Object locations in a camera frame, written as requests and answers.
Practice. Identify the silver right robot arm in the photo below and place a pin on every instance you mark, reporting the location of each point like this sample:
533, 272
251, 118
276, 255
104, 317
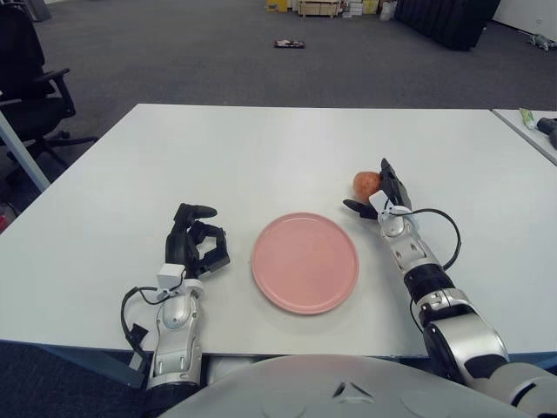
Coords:
457, 331

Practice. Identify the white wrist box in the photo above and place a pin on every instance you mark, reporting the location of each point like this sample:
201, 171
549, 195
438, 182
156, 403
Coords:
170, 276
380, 201

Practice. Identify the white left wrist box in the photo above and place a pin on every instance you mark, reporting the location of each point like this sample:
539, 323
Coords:
170, 276

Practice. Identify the black flat floor object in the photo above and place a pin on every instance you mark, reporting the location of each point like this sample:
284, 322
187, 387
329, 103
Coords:
289, 43

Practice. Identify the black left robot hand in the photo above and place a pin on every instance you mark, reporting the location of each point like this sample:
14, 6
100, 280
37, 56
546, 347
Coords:
176, 248

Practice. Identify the white cardboard boxes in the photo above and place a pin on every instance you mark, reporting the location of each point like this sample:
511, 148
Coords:
359, 6

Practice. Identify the white bag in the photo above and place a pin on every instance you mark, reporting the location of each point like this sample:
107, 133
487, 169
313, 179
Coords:
388, 11

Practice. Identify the black office chair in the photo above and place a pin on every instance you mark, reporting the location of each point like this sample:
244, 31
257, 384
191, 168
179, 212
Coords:
26, 109

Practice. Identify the grey robot dog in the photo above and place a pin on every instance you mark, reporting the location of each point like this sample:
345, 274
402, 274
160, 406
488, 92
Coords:
540, 41

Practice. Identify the black handheld controller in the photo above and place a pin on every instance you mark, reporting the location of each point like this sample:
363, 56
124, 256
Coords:
547, 125
554, 140

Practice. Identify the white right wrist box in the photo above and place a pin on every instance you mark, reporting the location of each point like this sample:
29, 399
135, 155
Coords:
380, 201

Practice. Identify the black partition curtain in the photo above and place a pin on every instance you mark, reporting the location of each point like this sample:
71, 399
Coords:
448, 22

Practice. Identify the red yellow apple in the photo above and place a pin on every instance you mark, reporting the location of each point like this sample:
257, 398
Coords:
364, 185

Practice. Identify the grey slanted table leg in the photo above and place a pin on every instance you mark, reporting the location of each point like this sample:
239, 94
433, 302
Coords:
22, 152

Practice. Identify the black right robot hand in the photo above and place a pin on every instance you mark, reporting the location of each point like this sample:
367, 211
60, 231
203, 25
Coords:
398, 187

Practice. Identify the grey robot torso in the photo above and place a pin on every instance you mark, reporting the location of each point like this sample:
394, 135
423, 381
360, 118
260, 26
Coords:
283, 392

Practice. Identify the green white tube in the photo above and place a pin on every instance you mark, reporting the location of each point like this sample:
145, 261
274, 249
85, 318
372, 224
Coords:
528, 118

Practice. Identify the pink round plate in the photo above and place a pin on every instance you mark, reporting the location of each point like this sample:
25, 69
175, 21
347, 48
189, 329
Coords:
304, 261

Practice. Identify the wooden crate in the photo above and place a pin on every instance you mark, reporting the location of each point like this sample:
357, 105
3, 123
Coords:
319, 8

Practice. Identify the yellow box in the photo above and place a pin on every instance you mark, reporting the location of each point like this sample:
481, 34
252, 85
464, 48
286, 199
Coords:
277, 5

